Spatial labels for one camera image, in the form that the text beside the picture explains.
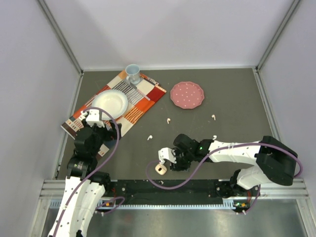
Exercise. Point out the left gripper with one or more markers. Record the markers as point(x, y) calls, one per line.
point(108, 132)

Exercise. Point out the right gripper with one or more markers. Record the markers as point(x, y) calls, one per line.
point(179, 166)

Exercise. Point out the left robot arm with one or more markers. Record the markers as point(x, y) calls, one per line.
point(84, 186)

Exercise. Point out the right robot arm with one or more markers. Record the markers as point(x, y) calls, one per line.
point(270, 160)

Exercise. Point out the beige earbuds charging case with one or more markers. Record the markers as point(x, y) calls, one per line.
point(160, 169)

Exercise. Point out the white bowl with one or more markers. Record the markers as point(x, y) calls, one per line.
point(112, 101)

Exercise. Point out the light blue cup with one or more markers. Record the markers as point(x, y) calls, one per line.
point(133, 74)

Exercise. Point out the pink dotted plate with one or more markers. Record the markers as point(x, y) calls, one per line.
point(187, 95)

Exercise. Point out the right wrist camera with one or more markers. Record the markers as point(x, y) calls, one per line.
point(166, 154)

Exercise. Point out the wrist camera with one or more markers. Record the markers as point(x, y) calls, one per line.
point(92, 117)
point(166, 154)

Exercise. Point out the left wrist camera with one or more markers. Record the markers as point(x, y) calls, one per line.
point(92, 117)

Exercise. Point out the knife with pink handle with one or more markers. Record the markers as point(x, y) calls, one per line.
point(139, 91)

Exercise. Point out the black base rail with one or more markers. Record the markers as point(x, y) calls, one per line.
point(139, 192)

